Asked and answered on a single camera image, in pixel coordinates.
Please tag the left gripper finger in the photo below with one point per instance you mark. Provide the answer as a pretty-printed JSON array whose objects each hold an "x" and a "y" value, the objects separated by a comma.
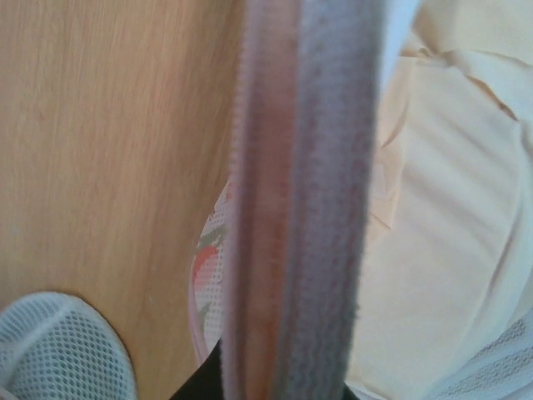
[{"x": 205, "y": 383}]

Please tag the floral mesh laundry bag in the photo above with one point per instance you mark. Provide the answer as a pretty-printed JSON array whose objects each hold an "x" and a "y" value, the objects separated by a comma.
[{"x": 277, "y": 274}]

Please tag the white round mesh laundry bag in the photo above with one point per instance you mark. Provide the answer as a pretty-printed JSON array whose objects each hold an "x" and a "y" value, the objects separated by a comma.
[{"x": 56, "y": 346}]

